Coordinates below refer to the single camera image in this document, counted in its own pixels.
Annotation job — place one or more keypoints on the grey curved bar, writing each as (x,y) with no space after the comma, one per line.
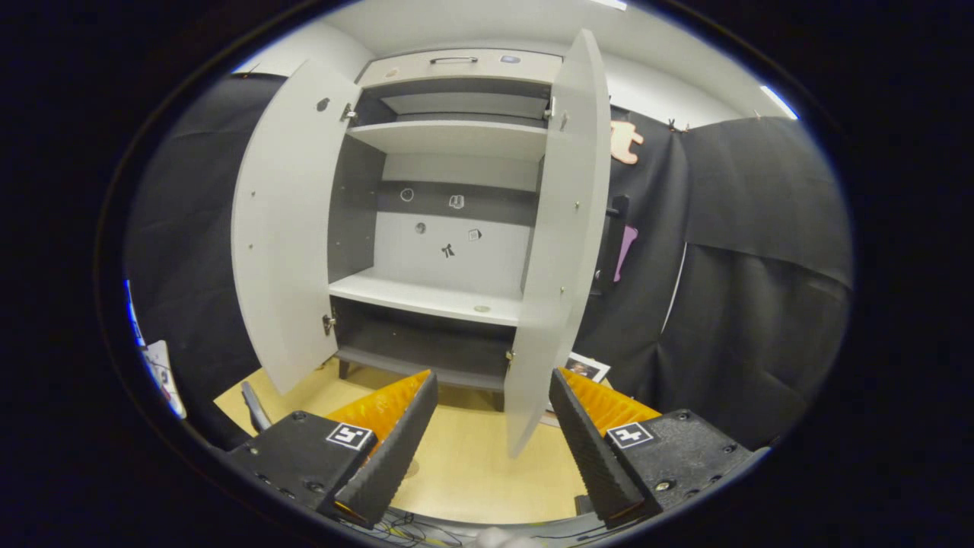
(255,407)

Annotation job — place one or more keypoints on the grey cabinet door square stickers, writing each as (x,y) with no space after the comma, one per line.
(559,266)

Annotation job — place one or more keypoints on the red blue printed poster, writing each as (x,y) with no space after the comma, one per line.
(133,316)

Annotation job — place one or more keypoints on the white photo cover book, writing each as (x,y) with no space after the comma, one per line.
(587,368)

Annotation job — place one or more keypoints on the grey cabinet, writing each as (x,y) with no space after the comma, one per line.
(449,259)

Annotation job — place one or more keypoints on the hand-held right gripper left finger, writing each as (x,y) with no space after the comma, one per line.
(399,449)

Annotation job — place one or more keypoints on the grey cabinet door heart sticker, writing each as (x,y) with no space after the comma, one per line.
(289,228)

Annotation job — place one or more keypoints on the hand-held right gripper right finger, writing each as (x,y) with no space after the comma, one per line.
(582,441)

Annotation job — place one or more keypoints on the ceiling light panel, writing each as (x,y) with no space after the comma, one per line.
(609,4)

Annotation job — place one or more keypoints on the white printed card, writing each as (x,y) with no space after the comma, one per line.
(163,377)

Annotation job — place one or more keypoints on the round brown coaster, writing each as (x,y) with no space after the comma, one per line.
(412,469)

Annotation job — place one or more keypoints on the white cabinet shelf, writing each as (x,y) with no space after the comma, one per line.
(426,297)
(456,137)

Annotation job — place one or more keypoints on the black backdrop cloth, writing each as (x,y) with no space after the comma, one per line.
(761,342)

